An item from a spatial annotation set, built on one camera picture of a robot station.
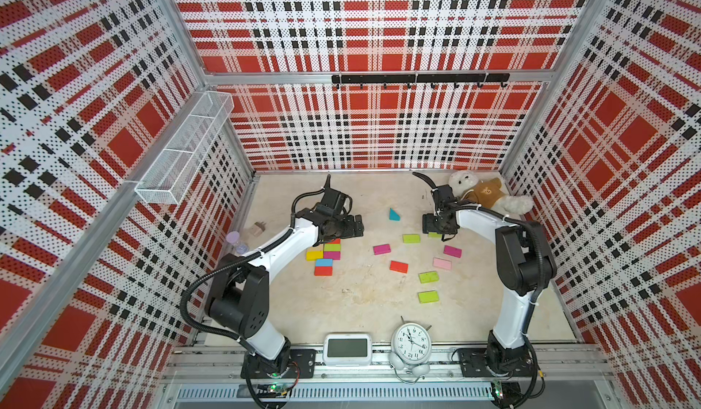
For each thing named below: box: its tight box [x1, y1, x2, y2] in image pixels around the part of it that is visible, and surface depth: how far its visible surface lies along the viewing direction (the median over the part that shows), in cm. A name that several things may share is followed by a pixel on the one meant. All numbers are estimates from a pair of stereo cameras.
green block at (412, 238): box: [402, 233, 421, 244], surface depth 101 cm
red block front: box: [313, 265, 334, 277], surface depth 94 cm
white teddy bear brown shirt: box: [449, 169, 534, 215], surface depth 106 cm
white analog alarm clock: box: [388, 315, 432, 384], surface depth 74 cm
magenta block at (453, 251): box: [442, 244, 463, 259], surface depth 98 cm
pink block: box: [432, 257, 452, 271], surface depth 95 cm
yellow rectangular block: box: [305, 250, 325, 263], surface depth 97 cm
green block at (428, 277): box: [418, 271, 440, 284], surface depth 92 cm
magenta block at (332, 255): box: [324, 251, 342, 261], surface depth 97 cm
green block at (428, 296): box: [417, 290, 440, 305], surface depth 88 cm
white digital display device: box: [322, 333, 373, 368], surface depth 75 cm
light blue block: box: [315, 258, 334, 267], surface depth 95 cm
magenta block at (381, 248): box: [373, 243, 392, 256], surface depth 98 cm
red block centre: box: [388, 260, 409, 274], surface depth 95 cm
